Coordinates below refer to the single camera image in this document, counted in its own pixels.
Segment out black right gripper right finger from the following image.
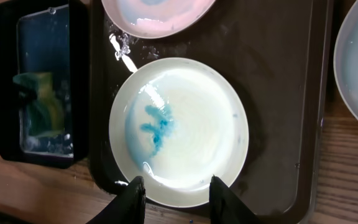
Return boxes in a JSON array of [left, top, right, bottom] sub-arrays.
[[209, 175, 260, 224]]

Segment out white plate blue stain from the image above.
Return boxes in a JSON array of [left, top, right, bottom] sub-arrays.
[[101, 0, 215, 39]]

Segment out green yellow sponge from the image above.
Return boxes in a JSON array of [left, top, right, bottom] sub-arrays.
[[13, 72, 65, 137]]

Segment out dark brown serving tray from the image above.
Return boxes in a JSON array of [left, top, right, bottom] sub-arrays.
[[88, 0, 334, 224]]

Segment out white plate blue smear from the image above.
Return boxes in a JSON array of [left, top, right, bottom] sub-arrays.
[[109, 57, 249, 208]]

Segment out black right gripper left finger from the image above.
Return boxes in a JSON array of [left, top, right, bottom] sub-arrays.
[[87, 176, 146, 224]]

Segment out black water basin tray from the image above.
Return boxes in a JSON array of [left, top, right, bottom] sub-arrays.
[[0, 1, 90, 169]]

